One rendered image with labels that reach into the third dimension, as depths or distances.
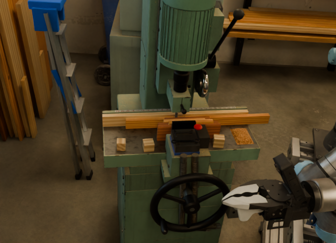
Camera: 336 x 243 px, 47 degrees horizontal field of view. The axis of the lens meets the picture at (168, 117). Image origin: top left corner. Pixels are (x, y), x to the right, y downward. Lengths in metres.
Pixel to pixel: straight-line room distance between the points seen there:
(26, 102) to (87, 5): 1.41
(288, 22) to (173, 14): 2.40
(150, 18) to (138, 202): 0.73
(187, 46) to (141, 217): 0.76
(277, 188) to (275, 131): 2.36
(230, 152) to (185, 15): 0.56
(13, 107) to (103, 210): 0.95
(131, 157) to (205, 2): 0.60
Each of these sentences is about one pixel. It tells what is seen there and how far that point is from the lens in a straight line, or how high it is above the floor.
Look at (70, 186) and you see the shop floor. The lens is 2.61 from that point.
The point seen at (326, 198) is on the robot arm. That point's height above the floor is 1.24.
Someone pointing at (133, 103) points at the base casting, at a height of 0.80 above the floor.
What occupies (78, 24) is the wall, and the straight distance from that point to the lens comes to 4.00.
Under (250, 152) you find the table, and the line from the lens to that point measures 1.56.
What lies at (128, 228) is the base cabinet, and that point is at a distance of 1.74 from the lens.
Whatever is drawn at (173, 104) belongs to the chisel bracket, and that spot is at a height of 1.04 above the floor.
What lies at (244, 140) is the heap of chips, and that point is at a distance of 1.56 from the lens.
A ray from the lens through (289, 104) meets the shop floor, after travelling 3.64.
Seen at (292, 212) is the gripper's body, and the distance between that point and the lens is 0.91.
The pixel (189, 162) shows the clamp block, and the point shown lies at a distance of 1.38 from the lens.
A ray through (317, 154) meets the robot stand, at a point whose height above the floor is 0.82.
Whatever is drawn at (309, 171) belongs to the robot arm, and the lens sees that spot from 1.11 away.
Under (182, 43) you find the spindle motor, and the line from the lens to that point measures 1.32.
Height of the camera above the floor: 1.85
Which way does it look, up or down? 35 degrees down
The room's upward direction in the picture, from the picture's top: 5 degrees clockwise
